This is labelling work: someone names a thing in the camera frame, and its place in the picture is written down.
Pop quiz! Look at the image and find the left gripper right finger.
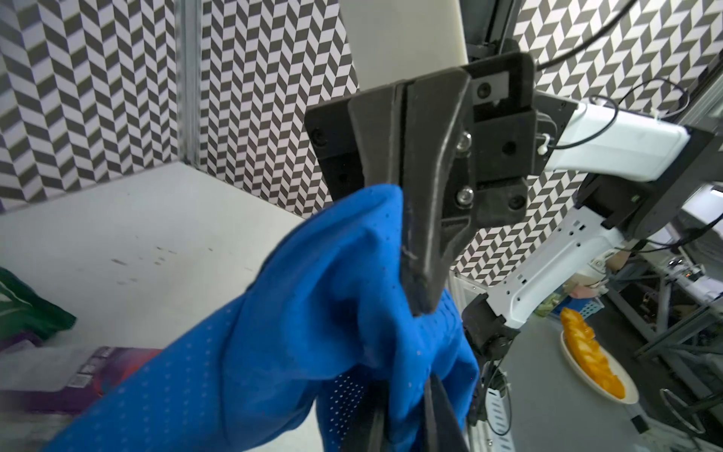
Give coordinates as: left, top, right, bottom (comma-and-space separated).
423, 374, 469, 452

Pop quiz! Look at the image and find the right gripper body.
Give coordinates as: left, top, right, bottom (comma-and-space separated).
304, 52, 570, 229

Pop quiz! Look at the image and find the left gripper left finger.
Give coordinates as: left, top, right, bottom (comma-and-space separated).
341, 380, 389, 452

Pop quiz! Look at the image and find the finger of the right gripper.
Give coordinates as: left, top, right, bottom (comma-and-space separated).
348, 85, 404, 186
402, 68, 471, 316

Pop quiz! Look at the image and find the blue baseball cap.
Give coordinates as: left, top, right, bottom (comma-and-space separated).
48, 185, 479, 451

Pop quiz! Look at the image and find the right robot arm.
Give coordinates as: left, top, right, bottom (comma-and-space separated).
304, 52, 722, 360

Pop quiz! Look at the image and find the plate of orange food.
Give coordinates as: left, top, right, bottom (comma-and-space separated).
560, 308, 639, 405

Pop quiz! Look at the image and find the purple snack packet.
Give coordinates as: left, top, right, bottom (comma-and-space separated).
1, 347, 161, 415

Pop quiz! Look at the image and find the green crisps bag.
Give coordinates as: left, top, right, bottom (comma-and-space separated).
1, 267, 76, 341

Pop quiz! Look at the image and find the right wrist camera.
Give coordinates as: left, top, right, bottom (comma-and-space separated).
339, 0, 468, 90

